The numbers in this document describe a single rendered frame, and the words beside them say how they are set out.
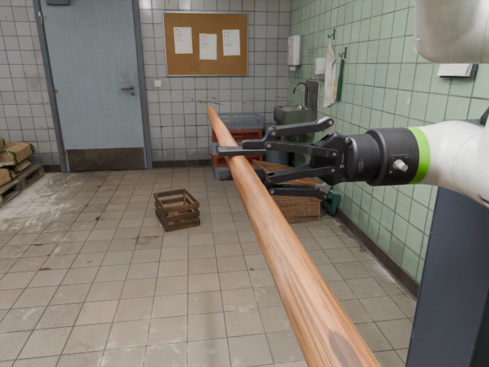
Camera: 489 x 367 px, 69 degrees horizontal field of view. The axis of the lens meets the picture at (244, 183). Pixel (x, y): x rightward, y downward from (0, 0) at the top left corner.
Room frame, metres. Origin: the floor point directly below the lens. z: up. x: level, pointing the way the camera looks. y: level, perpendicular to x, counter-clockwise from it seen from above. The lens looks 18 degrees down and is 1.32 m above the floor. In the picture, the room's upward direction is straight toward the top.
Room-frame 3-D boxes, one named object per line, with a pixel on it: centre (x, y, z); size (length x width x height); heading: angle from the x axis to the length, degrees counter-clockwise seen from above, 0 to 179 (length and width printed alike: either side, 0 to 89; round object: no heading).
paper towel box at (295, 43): (4.40, -0.59, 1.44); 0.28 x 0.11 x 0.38; 8
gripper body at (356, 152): (0.54, -0.15, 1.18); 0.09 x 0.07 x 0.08; 98
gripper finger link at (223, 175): (0.52, 0.00, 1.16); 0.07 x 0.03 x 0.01; 97
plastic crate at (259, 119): (4.32, 0.09, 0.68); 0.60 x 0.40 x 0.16; 99
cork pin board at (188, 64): (4.68, 0.46, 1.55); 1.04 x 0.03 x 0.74; 98
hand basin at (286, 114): (3.88, -0.54, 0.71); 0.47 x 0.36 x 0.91; 8
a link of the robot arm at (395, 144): (0.55, -0.22, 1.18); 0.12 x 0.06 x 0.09; 8
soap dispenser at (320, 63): (3.55, -0.72, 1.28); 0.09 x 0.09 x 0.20; 8
